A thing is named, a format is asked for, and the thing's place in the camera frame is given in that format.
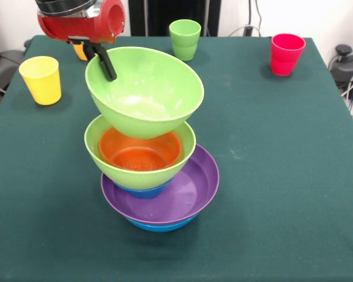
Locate red cup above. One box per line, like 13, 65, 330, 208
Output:
271, 33, 307, 77

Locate yellow orange cup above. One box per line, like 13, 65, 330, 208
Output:
72, 43, 89, 61

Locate green bowl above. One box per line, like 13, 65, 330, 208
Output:
84, 114, 197, 191
85, 46, 205, 140

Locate large light blue bowl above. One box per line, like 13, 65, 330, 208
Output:
125, 213, 201, 233

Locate green cup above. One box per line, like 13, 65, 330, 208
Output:
168, 19, 202, 62

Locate dark green table cloth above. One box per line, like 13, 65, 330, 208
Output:
0, 35, 353, 282

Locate purple bowl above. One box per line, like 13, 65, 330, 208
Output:
101, 143, 220, 226

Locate black panel with poles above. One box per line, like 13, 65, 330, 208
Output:
125, 0, 221, 37

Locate orange bowl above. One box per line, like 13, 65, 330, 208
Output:
98, 126, 183, 172

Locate small dark blue bowl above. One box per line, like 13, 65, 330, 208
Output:
115, 177, 175, 200

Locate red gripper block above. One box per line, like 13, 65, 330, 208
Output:
37, 0, 126, 82

